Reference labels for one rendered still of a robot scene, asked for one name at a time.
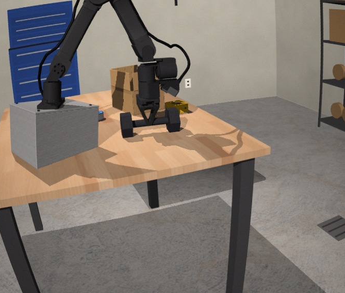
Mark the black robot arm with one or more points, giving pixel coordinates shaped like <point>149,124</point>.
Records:
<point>142,45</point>

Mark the brown cardboard box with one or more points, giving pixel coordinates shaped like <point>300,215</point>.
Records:
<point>125,88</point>

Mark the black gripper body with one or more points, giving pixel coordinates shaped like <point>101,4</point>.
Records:
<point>143,96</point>

